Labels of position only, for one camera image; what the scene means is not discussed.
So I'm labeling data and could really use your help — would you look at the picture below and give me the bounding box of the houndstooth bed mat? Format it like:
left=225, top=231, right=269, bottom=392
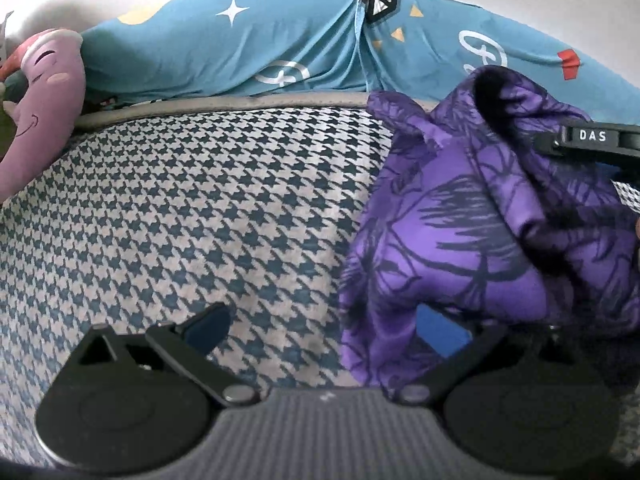
left=0, top=92, right=640, bottom=466

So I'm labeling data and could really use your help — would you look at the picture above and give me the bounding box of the purple moon plush pillow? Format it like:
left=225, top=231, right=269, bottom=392
left=0, top=27, right=86, bottom=203

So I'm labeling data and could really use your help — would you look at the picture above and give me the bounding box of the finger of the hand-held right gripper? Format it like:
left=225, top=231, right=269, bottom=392
left=532, top=127, right=565, bottom=153

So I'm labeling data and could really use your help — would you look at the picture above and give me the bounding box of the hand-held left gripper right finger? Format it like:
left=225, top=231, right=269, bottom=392
left=392, top=305, right=576, bottom=406

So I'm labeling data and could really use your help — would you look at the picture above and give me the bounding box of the purple floral shirt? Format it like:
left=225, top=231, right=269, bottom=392
left=337, top=65, right=640, bottom=401

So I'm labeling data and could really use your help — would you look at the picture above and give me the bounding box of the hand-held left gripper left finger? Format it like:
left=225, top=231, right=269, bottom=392
left=72, top=302, right=261, bottom=407

